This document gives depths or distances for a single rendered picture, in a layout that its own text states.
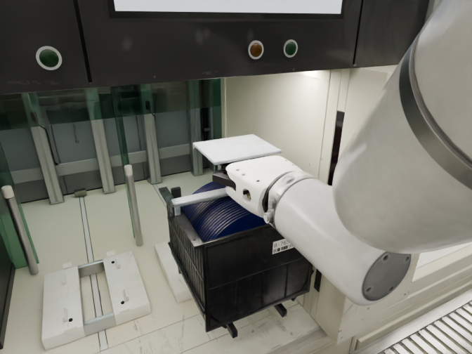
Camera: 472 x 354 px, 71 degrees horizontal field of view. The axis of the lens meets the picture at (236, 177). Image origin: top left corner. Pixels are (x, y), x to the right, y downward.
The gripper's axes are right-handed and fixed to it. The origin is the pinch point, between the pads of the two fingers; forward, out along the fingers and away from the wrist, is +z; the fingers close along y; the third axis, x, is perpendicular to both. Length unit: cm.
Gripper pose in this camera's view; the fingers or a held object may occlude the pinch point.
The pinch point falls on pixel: (237, 159)
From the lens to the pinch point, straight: 56.3
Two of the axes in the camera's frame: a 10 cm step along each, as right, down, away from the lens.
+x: 0.1, -9.1, -4.2
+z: -4.4, -3.8, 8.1
